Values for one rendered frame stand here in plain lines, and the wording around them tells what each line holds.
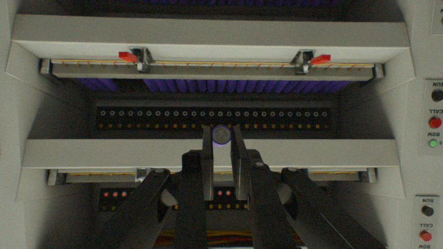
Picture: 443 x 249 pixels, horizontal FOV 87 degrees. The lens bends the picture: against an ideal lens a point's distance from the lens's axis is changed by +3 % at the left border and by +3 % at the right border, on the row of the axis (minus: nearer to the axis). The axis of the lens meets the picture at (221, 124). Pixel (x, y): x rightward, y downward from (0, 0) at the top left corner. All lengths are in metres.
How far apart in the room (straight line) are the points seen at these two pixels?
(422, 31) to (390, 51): 0.05
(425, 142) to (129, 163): 0.48
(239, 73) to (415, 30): 0.28
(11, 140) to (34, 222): 0.14
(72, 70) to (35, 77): 0.06
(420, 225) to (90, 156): 0.56
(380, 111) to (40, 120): 0.61
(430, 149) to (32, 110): 0.65
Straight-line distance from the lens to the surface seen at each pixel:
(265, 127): 0.54
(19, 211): 0.50
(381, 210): 0.54
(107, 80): 0.50
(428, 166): 0.52
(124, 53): 0.33
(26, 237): 0.52
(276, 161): 0.39
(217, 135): 0.20
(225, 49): 0.38
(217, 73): 0.41
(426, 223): 0.55
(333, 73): 0.47
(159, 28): 0.40
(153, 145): 0.39
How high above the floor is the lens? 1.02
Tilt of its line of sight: 5 degrees up
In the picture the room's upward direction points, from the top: 180 degrees counter-clockwise
